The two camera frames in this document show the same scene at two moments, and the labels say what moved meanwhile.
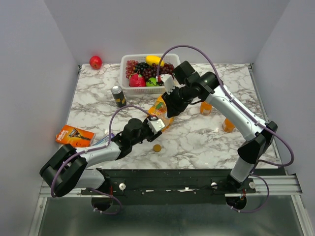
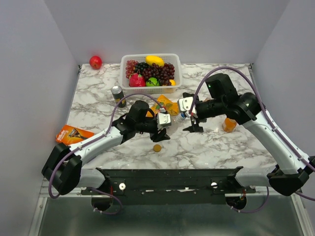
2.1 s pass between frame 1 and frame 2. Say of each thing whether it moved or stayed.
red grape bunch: stayed
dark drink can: stayed
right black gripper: moved
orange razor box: stayed
